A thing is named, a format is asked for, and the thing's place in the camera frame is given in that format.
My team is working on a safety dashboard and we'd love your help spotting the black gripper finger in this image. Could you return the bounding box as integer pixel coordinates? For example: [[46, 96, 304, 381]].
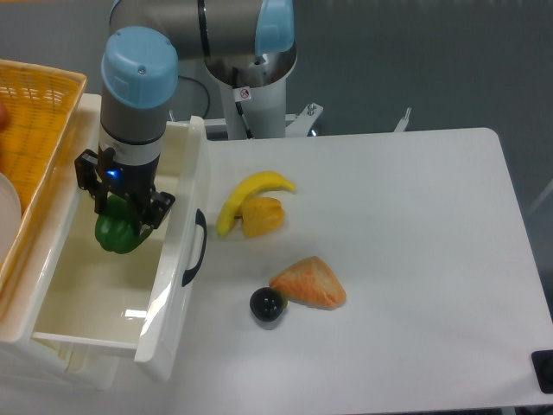
[[74, 149, 108, 215], [134, 189, 175, 235]]

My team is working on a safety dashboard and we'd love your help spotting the black drawer handle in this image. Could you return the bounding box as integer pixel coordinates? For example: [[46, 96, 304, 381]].
[[181, 208, 207, 287]]

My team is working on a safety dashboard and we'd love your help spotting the orange bread wedge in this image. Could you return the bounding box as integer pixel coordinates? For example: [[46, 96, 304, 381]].
[[269, 256, 346, 310]]

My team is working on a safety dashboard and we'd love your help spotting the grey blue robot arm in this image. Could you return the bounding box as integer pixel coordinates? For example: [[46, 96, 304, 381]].
[[75, 1, 296, 235]]

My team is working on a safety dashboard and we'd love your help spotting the open white upper drawer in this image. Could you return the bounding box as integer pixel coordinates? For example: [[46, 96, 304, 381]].
[[35, 117, 210, 382]]

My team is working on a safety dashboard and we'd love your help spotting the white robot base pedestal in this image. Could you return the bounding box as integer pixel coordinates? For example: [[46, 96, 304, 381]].
[[204, 45, 323, 140]]

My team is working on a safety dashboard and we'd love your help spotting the white drawer cabinet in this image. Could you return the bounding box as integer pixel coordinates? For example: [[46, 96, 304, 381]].
[[0, 93, 120, 390]]

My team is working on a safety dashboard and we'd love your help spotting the yellow banana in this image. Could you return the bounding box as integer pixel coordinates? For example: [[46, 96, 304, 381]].
[[215, 170, 296, 236]]

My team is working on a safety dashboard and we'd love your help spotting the orange yellow bell pepper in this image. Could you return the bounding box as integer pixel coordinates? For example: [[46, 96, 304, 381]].
[[238, 197, 285, 238]]

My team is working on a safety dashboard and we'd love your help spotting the green bell pepper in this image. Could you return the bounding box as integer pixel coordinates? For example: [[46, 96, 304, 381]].
[[94, 195, 153, 254]]

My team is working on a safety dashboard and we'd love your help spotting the yellow woven basket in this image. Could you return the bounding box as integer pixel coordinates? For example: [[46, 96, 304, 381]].
[[1, 60, 87, 314]]

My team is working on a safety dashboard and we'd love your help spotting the dark round eggplant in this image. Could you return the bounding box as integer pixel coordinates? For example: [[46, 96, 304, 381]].
[[250, 287, 288, 322]]

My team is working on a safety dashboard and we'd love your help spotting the black cable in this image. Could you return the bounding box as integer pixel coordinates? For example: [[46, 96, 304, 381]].
[[175, 75, 212, 120]]

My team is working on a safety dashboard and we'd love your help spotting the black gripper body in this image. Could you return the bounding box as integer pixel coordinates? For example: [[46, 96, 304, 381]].
[[97, 147, 160, 212]]

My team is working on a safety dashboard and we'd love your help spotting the black corner device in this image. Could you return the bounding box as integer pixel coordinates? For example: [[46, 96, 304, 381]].
[[531, 350, 553, 394]]

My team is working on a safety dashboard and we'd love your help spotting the white plate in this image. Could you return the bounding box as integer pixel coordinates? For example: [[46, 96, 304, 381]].
[[0, 174, 22, 263]]

